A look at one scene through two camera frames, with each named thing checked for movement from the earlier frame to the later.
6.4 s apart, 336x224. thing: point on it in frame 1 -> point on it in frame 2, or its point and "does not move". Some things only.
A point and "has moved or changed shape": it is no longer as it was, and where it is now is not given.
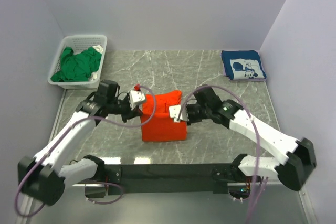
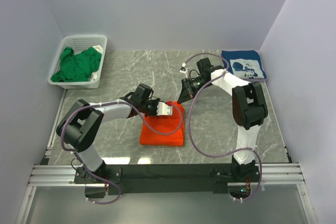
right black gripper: [189, 115] -> [188, 89]
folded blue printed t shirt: [243, 65] does not move
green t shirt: [79, 67] does not move
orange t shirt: [162, 127] has moved or changed shape
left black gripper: [134, 113] -> [153, 107]
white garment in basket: [98, 49] does not move
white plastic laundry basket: [79, 43] does not move
